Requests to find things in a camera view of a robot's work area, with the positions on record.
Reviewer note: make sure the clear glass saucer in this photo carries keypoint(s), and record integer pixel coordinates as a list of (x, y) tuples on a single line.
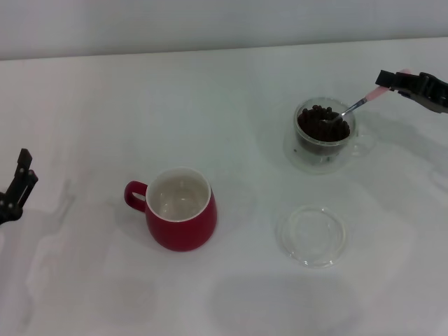
[(308, 252)]

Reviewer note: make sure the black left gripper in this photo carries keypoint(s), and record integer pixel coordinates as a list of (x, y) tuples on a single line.
[(7, 213)]

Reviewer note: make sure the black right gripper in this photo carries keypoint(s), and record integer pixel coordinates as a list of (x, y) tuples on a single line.
[(435, 94)]

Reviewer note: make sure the clear double-wall glass cup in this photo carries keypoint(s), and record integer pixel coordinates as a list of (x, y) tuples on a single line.
[(292, 151)]

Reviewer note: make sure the red ceramic mug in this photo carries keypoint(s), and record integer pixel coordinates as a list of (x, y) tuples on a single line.
[(182, 234)]

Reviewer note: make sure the pile of coffee beans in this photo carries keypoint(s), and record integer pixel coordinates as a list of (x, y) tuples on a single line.
[(315, 132)]

